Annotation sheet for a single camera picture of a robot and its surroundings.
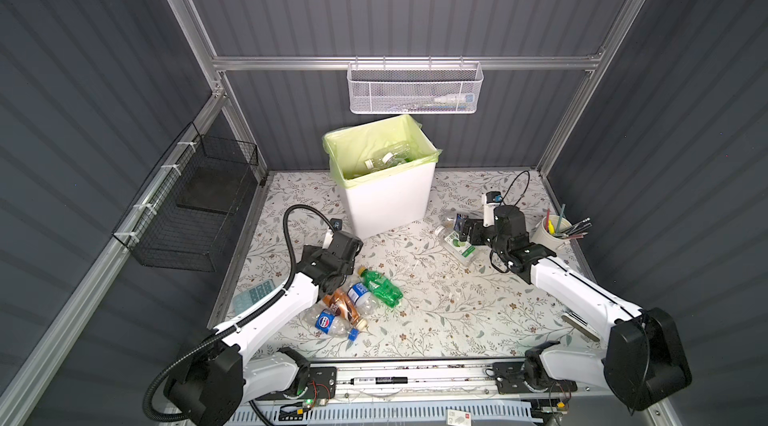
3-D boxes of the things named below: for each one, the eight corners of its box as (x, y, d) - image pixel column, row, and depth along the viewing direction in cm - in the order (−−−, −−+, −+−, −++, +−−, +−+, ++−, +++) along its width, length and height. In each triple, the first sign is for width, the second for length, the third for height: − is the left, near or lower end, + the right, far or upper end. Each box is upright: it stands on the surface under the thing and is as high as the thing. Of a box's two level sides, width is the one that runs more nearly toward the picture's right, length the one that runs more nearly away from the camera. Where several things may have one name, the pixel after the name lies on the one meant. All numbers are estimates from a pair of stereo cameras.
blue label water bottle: (365, 320, 85) (364, 313, 81) (348, 298, 90) (346, 290, 85) (380, 308, 88) (380, 300, 83) (363, 286, 92) (362, 278, 87)
